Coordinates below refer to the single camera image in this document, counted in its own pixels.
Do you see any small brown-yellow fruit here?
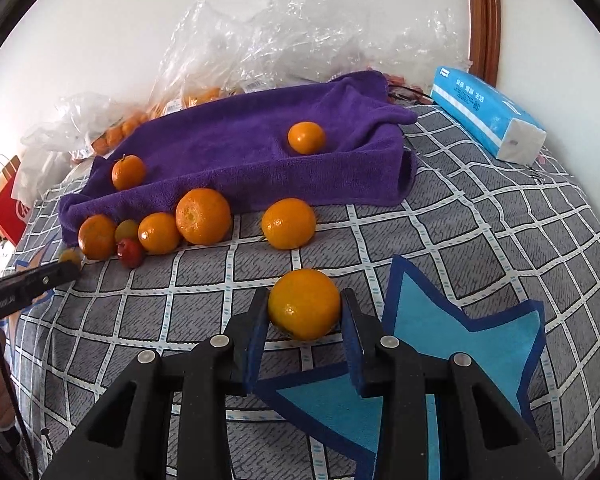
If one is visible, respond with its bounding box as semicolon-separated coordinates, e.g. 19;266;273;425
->
58;248;82;268

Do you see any large orange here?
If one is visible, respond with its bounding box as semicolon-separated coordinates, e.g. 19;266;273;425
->
268;269;341;341
174;188;233;246

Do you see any small yellow-green fruit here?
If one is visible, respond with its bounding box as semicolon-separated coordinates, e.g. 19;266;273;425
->
114;219;138;243

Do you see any medium orange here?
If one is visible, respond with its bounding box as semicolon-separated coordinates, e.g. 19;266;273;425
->
138;212;181;255

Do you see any orange with stem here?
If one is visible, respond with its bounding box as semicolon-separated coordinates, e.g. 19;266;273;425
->
111;155;146;191

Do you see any red paper bag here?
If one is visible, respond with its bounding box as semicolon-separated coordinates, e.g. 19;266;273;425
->
0;155;30;246

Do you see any small red fruit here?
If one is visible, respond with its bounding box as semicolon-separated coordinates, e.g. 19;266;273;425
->
117;237;145;270

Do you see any white plastic bag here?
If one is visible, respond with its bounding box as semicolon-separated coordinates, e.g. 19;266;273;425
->
12;148;72;209

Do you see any checkered grey bedspread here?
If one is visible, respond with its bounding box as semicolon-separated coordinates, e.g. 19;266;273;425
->
12;106;600;479

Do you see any plastic bag of tangerines left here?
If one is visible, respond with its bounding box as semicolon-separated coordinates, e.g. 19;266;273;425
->
21;92;146;159

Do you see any purple towel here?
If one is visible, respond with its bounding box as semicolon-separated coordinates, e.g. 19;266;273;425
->
58;70;417;245

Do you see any blue tissue pack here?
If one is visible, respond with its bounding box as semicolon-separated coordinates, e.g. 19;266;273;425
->
430;66;546;166

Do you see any clear plastic bag right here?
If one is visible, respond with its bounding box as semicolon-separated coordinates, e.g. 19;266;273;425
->
364;6;474;101

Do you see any clear plastic bag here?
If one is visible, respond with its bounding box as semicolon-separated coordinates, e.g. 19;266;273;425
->
364;6;474;101
149;0;382;111

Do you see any clear plastic bag centre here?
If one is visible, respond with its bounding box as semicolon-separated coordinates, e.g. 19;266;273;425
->
149;0;382;111

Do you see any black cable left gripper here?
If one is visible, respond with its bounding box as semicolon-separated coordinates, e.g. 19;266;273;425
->
0;199;39;480

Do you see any brown wooden frame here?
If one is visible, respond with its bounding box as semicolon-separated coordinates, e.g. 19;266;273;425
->
468;0;502;87

